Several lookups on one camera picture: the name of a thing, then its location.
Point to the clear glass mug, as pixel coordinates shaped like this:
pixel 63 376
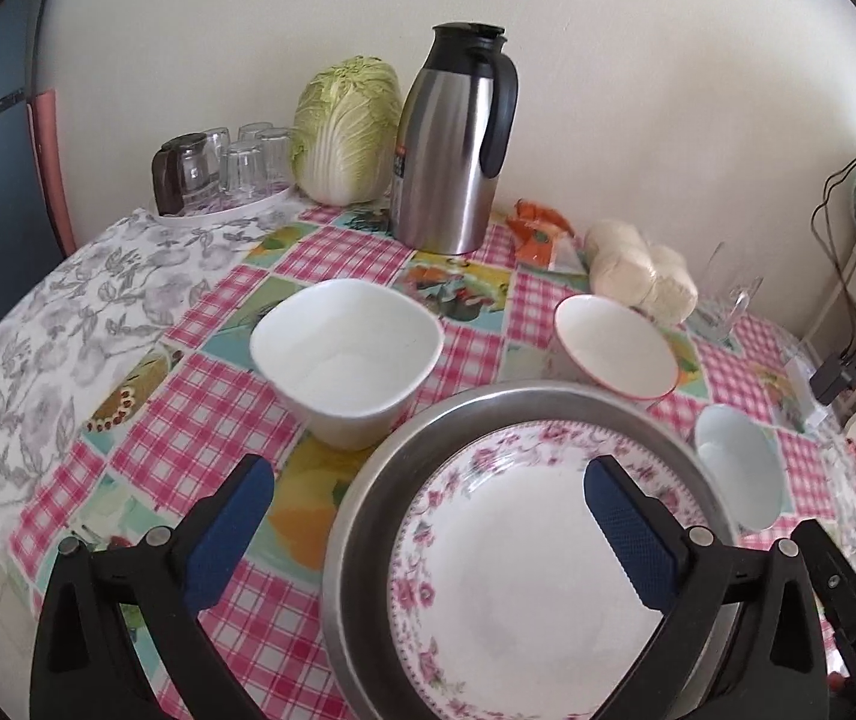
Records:
pixel 728 292

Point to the stainless steel basin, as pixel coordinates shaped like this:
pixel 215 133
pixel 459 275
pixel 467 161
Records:
pixel 368 510

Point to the orange snack packet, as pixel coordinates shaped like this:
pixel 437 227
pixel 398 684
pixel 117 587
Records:
pixel 540 232

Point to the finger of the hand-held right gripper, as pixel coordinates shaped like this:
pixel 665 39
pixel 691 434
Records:
pixel 848 607

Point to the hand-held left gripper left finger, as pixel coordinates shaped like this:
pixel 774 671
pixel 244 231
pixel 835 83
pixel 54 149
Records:
pixel 225 532

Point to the bag of white steamed buns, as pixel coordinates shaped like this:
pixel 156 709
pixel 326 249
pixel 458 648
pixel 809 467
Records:
pixel 642 270

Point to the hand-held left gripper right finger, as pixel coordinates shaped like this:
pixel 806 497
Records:
pixel 630 532

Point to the napa cabbage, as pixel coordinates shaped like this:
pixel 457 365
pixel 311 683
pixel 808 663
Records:
pixel 345 135

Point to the pink checked tablecloth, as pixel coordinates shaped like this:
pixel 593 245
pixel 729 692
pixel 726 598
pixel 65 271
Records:
pixel 195 405

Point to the white serving tray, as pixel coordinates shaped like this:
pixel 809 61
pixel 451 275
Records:
pixel 248 204

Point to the stainless steel thermos jug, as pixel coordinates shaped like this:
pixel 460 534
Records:
pixel 443 157

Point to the strawberry print bowl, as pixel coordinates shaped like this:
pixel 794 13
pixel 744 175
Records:
pixel 615 349

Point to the small white bowl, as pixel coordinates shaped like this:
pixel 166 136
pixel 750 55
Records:
pixel 345 360

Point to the round floral rim plate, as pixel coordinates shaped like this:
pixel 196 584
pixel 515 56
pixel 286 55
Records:
pixel 518 540

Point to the black charger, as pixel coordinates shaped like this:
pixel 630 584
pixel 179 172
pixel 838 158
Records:
pixel 833 379

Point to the clear drinking glass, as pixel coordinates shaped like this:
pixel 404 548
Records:
pixel 240 169
pixel 255 133
pixel 278 157
pixel 216 144

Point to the light blue bowl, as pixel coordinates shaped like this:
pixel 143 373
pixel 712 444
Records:
pixel 736 472

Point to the pink trim strip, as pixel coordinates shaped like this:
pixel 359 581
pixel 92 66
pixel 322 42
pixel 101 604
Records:
pixel 53 165

